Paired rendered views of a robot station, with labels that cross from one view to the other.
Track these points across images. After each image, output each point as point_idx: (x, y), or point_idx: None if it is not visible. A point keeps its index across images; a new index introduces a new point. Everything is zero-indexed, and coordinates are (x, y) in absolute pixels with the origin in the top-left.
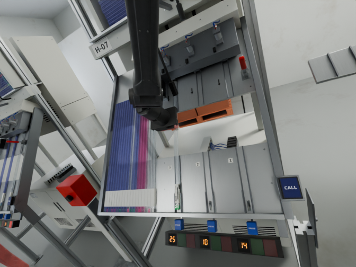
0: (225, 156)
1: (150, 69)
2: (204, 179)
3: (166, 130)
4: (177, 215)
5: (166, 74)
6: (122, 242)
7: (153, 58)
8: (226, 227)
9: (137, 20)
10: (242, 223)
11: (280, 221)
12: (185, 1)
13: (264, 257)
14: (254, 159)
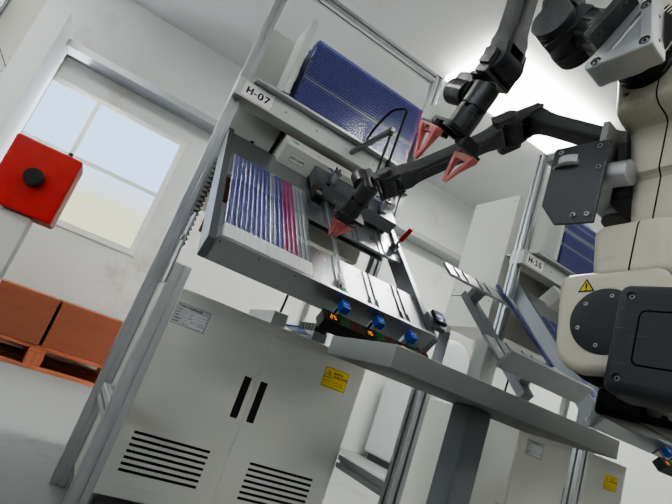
0: (383, 285)
1: (430, 173)
2: (366, 289)
3: (340, 225)
4: (349, 295)
5: None
6: (160, 324)
7: (438, 171)
8: (237, 464)
9: None
10: (271, 460)
11: (420, 350)
12: (364, 162)
13: None
14: (406, 300)
